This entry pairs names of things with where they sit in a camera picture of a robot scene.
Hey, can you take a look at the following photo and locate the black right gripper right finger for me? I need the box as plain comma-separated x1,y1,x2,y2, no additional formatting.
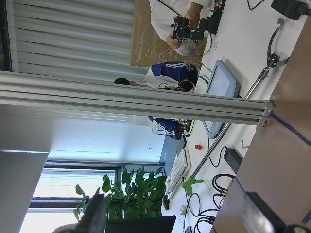
243,192,311,233

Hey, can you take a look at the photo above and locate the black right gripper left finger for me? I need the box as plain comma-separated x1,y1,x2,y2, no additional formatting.
54,194,107,233

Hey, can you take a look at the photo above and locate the green potted plant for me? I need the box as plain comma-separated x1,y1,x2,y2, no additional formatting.
72,165,168,221

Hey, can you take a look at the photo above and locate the black power adapter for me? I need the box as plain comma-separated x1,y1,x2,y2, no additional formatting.
224,147,243,174

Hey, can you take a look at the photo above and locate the black monitor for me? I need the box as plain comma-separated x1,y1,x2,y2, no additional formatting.
105,216,176,233

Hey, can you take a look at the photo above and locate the black computer mouse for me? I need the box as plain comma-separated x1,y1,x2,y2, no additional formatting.
162,194,170,210

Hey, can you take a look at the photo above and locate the white keyboard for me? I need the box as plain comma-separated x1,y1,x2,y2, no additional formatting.
165,148,191,198

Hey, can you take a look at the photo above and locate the teach pendant tablet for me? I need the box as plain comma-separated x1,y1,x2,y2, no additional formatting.
203,60,240,139

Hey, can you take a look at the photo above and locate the person in blue jacket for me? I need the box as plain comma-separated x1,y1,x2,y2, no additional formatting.
114,61,198,140

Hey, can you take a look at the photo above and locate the cardboard box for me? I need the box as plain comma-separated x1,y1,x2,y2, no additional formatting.
129,0,202,68

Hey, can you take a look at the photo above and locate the person in white shirt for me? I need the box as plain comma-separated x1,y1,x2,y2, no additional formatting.
149,0,225,56

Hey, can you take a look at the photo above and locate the green handled reach grabber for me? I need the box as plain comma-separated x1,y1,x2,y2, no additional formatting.
181,18,290,196

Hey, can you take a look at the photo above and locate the aluminium frame post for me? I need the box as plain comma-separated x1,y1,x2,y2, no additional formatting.
0,71,274,126

